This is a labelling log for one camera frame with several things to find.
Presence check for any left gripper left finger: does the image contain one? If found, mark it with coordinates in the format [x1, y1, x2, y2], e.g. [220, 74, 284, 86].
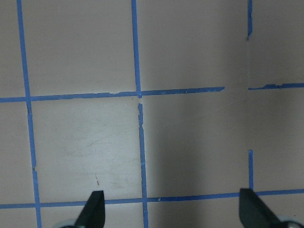
[73, 190, 105, 228]

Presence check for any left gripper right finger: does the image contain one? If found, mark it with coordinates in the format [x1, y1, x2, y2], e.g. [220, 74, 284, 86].
[238, 188, 281, 228]

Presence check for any brown paper table cover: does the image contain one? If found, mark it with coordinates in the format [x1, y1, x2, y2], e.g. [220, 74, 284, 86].
[0, 0, 304, 228]

